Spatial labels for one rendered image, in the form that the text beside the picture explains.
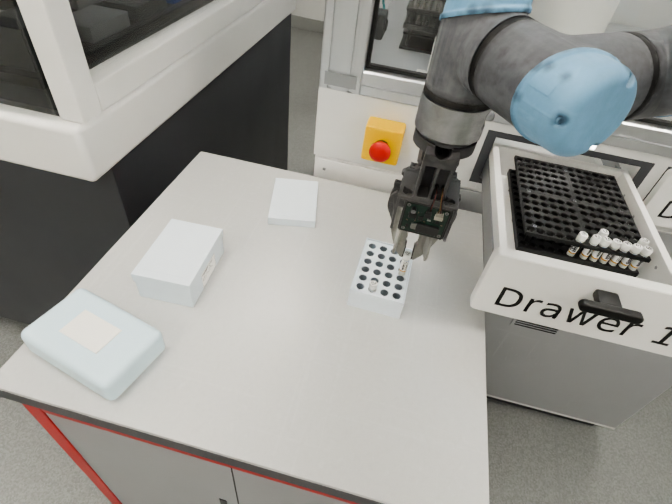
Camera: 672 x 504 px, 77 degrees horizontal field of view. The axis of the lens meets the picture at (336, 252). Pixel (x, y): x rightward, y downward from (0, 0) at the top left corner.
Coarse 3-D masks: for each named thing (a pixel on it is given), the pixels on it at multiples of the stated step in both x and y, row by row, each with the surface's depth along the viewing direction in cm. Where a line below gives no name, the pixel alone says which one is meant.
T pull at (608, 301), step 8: (600, 296) 52; (608, 296) 52; (616, 296) 53; (584, 304) 51; (592, 304) 51; (600, 304) 51; (608, 304) 51; (616, 304) 52; (592, 312) 51; (600, 312) 51; (608, 312) 51; (616, 312) 51; (624, 312) 51; (632, 312) 51; (640, 312) 51; (624, 320) 51; (632, 320) 51; (640, 320) 51
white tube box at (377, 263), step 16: (368, 240) 73; (368, 256) 70; (384, 256) 71; (368, 272) 67; (384, 272) 68; (352, 288) 64; (368, 288) 65; (384, 288) 65; (400, 288) 66; (352, 304) 66; (368, 304) 65; (384, 304) 64; (400, 304) 63
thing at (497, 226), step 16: (496, 144) 81; (496, 160) 77; (512, 160) 82; (544, 160) 80; (560, 160) 80; (576, 160) 80; (496, 176) 73; (624, 176) 77; (496, 192) 69; (624, 192) 76; (496, 208) 66; (640, 208) 70; (496, 224) 64; (512, 224) 73; (640, 224) 69; (496, 240) 62; (512, 240) 70; (656, 240) 64; (656, 256) 63; (640, 272) 66; (656, 272) 62
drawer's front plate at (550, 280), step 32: (512, 256) 53; (544, 256) 54; (480, 288) 58; (512, 288) 57; (544, 288) 55; (576, 288) 54; (608, 288) 53; (640, 288) 52; (544, 320) 59; (576, 320) 58; (608, 320) 56
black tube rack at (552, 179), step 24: (528, 168) 75; (552, 168) 76; (576, 168) 76; (528, 192) 69; (552, 192) 70; (576, 192) 71; (600, 192) 72; (528, 216) 70; (552, 216) 65; (576, 216) 66; (600, 216) 67; (624, 216) 68; (528, 240) 64; (624, 240) 63; (600, 264) 63
